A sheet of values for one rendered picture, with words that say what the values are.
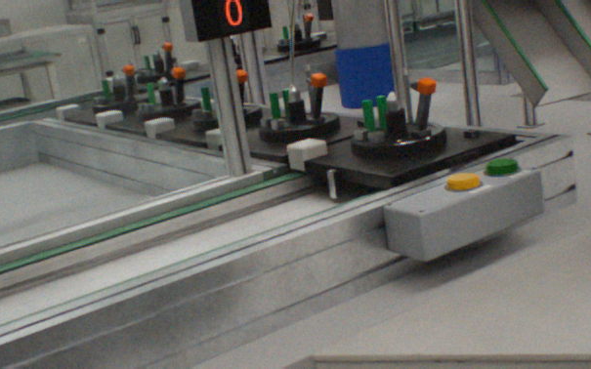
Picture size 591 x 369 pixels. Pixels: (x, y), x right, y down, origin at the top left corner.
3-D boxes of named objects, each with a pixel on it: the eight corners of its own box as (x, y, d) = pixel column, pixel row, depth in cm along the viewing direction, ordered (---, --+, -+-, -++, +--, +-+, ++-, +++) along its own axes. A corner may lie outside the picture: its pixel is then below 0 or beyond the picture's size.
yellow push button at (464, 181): (487, 189, 111) (485, 175, 110) (464, 198, 109) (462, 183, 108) (464, 185, 114) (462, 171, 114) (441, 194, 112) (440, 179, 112)
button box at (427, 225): (545, 212, 116) (541, 166, 114) (426, 263, 104) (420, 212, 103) (504, 204, 121) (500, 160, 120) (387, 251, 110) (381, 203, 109)
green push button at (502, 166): (526, 175, 115) (524, 160, 114) (504, 184, 113) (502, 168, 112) (501, 172, 118) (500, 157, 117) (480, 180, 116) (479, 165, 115)
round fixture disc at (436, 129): (466, 139, 131) (465, 125, 131) (395, 162, 124) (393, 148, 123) (402, 131, 142) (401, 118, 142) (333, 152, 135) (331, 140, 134)
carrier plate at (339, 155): (517, 146, 130) (516, 132, 130) (393, 190, 117) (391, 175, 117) (405, 133, 150) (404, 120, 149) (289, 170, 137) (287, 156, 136)
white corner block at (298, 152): (330, 166, 136) (326, 140, 135) (306, 174, 133) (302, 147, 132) (313, 162, 139) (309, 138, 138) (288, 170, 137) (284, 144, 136)
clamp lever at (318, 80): (323, 118, 149) (328, 76, 144) (314, 121, 148) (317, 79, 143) (311, 108, 151) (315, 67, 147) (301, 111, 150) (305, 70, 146)
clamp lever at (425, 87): (430, 130, 128) (438, 81, 124) (420, 133, 127) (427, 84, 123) (413, 120, 130) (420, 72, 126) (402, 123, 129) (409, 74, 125)
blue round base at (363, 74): (414, 97, 230) (407, 39, 226) (367, 110, 222) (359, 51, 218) (375, 95, 243) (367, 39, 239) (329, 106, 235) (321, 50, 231)
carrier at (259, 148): (400, 133, 151) (391, 59, 148) (283, 169, 138) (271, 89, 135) (316, 122, 170) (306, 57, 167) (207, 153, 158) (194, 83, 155)
